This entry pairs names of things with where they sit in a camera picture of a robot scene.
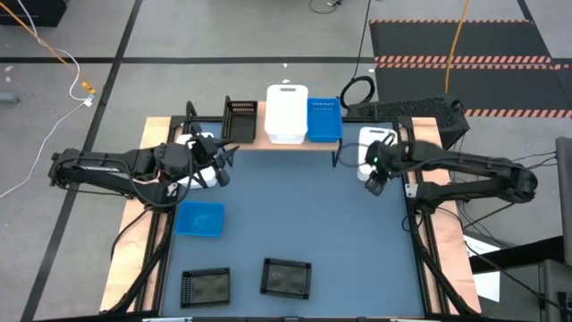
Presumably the white floor cable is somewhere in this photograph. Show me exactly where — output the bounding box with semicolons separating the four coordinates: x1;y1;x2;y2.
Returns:
0;0;96;200

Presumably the blue plastic basket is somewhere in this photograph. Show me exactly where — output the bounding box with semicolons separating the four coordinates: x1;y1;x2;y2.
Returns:
174;199;226;238
307;97;344;143

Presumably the grey upright post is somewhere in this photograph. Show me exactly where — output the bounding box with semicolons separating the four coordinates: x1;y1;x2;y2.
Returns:
555;136;572;267

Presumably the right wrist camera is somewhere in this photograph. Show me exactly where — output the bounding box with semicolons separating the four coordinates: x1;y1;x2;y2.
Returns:
365;173;386;197

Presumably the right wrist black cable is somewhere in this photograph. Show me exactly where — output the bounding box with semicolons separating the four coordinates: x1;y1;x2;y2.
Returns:
335;141;372;170

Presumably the black perforated cover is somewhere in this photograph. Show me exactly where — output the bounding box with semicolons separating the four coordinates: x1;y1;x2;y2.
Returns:
346;95;471;151

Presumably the black desk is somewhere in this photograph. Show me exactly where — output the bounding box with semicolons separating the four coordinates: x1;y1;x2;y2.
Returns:
468;235;572;322

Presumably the black hazard-striped floor mat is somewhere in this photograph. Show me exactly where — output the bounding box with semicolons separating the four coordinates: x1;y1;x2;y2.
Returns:
369;19;572;118

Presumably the black cable loop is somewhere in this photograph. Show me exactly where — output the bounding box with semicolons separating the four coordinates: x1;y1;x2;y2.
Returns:
184;100;198;131

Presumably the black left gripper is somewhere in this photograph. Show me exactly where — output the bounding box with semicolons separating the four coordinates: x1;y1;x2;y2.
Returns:
192;134;240;174

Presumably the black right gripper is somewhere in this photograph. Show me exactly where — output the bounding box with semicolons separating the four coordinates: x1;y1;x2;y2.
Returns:
365;133;406;178

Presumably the black hanging cable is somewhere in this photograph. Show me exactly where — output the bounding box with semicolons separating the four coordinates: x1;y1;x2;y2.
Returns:
339;0;376;109

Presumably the black box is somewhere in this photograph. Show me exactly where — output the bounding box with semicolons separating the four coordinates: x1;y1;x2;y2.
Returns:
0;0;68;27

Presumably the thin black floor cable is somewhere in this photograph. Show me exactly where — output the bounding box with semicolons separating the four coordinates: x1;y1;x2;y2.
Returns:
308;0;346;15

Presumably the black slotted plastic basket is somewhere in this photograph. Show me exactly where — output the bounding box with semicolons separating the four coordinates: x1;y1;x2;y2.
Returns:
180;267;231;309
222;98;259;144
259;257;313;300

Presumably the orange floor cable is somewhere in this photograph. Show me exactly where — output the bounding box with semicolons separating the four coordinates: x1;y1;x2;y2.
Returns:
0;0;97;96

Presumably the blue-grey table mat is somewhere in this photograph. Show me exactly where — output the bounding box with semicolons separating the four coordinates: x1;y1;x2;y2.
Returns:
160;120;425;318

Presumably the white plastic basket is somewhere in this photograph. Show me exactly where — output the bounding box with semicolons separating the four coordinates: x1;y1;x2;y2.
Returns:
356;126;399;182
264;83;309;145
175;131;216;190

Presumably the yellow hanging cable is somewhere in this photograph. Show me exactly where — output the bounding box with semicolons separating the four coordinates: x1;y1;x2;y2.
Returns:
444;0;473;94

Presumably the wooden shelf with black legs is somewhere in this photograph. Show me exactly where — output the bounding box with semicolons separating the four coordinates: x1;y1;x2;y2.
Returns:
222;95;345;170

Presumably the white paper sheet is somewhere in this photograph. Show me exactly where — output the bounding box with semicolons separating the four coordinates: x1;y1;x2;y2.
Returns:
463;232;502;303

